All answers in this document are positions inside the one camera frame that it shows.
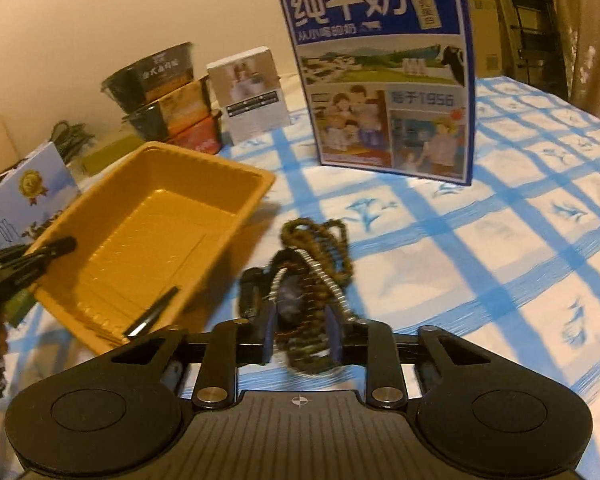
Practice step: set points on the olive green box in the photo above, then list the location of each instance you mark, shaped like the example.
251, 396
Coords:
107, 154

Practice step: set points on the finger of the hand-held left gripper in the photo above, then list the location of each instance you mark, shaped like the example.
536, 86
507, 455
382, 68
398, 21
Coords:
50, 251

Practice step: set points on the orange label noodle bowl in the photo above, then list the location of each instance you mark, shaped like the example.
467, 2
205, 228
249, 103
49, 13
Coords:
180, 110

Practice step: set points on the blue checked white cloth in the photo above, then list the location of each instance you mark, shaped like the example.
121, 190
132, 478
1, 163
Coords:
505, 220

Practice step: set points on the blue illustrated milk carton box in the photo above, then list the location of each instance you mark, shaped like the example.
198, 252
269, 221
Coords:
380, 75

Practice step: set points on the white photo printed box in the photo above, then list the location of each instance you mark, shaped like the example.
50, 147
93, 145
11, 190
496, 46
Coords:
250, 95

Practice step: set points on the slim black stick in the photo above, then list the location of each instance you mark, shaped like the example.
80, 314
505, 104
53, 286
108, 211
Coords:
152, 312

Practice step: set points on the beige patterned curtain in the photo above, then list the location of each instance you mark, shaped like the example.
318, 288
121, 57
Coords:
592, 40

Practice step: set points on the yellow plastic tray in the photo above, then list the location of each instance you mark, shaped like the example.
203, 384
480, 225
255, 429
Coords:
145, 240

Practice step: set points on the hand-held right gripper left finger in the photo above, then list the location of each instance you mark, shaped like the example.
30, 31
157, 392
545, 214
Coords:
267, 332

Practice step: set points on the red label noodle bowl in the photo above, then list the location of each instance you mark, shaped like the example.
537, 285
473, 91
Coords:
200, 137

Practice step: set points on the stacked cardboard boxes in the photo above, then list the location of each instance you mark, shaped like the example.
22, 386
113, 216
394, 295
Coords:
482, 20

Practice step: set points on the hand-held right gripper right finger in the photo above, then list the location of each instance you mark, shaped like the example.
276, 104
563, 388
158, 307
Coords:
333, 335

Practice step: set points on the black metal rack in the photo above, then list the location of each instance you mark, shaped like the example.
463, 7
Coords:
532, 25

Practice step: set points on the light blue medal print box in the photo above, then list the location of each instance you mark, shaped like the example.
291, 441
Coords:
25, 200

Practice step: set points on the black instant noodle bowl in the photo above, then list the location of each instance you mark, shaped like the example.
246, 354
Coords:
150, 77

